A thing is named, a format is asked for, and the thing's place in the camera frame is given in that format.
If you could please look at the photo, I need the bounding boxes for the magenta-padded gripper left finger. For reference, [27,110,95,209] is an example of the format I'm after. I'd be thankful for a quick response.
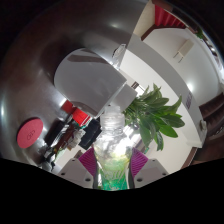
[57,147,98,189]

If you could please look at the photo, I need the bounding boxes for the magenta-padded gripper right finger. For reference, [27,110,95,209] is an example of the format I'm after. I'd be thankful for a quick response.
[129,147,170,189]

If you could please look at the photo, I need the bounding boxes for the clear green-labelled drink bottle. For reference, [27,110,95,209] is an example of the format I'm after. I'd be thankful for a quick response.
[93,104,134,192]

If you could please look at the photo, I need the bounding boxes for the black chair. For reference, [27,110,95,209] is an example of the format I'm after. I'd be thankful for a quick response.
[78,118,103,151]

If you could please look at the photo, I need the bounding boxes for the dark tray with small jars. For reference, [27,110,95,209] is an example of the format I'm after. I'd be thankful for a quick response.
[49,124,86,158]

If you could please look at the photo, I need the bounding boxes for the black flat device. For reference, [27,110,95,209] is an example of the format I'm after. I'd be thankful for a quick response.
[44,119,68,148]

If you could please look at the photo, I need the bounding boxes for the red plastic box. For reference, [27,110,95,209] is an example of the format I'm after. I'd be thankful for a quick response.
[61,99,92,127]

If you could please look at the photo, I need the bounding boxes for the potted plant in white pot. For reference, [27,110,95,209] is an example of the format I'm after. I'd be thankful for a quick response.
[123,83,186,153]

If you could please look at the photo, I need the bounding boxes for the flat round red coaster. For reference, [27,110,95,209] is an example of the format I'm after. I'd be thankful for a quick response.
[16,117,45,150]

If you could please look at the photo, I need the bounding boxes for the small notice on pillar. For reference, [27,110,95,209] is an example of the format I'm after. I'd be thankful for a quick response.
[184,91,195,111]

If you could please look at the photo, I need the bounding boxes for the red carpeted staircase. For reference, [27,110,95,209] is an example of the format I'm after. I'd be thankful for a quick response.
[153,4,187,30]

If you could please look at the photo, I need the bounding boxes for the white wall radiator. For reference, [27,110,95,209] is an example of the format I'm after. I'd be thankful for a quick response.
[172,38,195,63]

